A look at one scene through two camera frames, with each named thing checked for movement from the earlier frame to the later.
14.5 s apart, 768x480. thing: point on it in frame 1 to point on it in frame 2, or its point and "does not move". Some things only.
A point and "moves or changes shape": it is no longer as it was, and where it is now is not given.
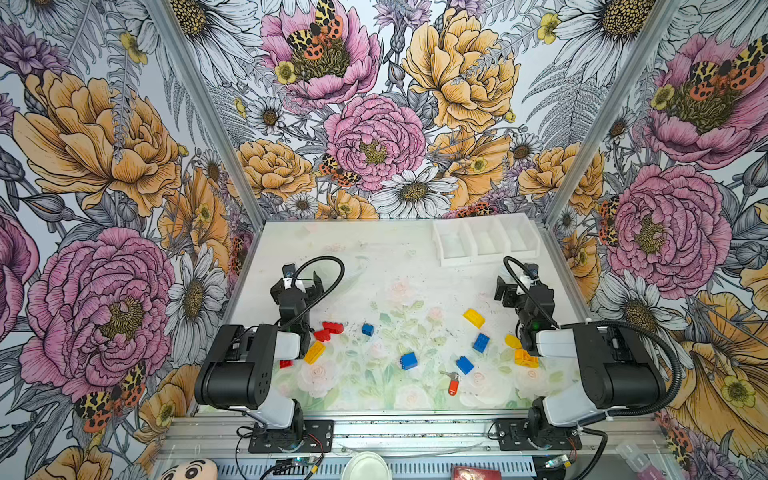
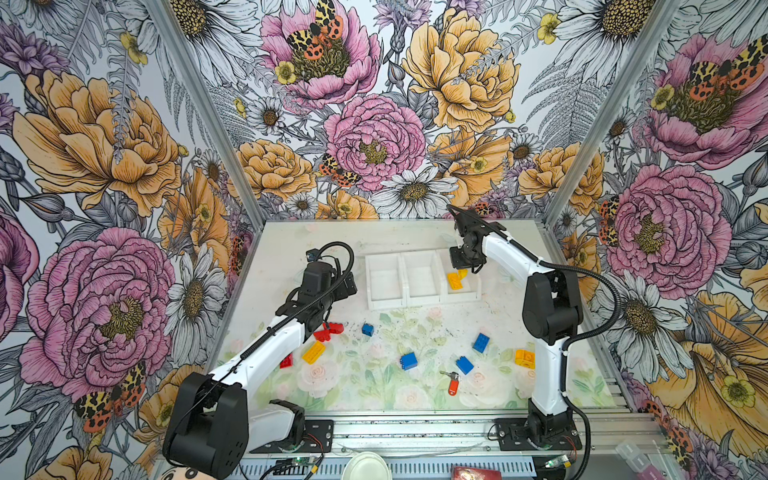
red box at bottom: [471, 473] does not move
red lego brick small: [323, 335] does not move
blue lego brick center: [408, 361] does not move
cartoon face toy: [196, 469] does not move
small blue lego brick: [367, 329] does not move
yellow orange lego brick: [523, 358] does not move
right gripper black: [511, 292] to [459, 264]
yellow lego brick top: [474, 317] to [454, 280]
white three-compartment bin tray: [465, 240] moves or changes shape
